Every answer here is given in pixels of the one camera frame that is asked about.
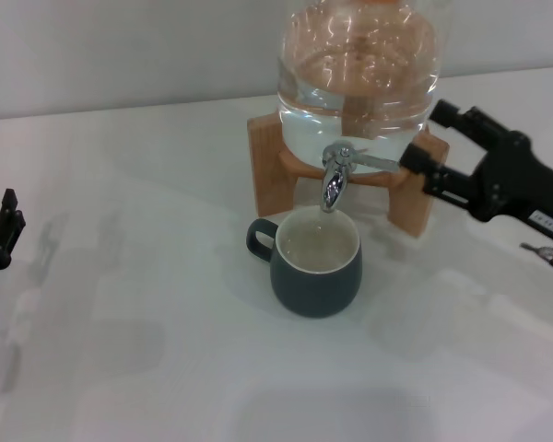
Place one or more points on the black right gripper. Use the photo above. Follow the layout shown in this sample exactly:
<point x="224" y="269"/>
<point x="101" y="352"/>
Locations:
<point x="511" y="179"/>

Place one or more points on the black cup with white inside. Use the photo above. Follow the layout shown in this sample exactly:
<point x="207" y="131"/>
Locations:
<point x="313" y="290"/>

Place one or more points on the chrome faucet with lever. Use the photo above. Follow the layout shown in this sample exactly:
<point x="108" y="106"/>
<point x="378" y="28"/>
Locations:
<point x="335" y="184"/>

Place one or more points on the glass water dispenser jar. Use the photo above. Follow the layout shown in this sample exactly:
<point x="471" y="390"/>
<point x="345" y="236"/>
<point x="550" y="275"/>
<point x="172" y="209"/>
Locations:
<point x="359" y="92"/>

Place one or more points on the wooden dispenser stand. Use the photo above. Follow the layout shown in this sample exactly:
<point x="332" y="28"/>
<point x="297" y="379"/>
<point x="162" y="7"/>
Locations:
<point x="269" y="175"/>

